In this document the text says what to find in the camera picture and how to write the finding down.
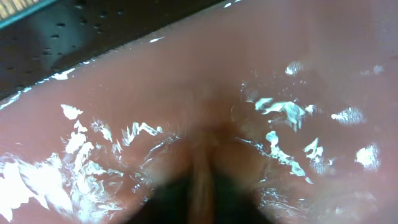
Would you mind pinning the green scrubbing sponge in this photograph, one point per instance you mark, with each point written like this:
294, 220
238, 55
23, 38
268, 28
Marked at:
201, 194

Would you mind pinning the black tray with red water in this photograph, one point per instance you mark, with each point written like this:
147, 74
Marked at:
99, 100

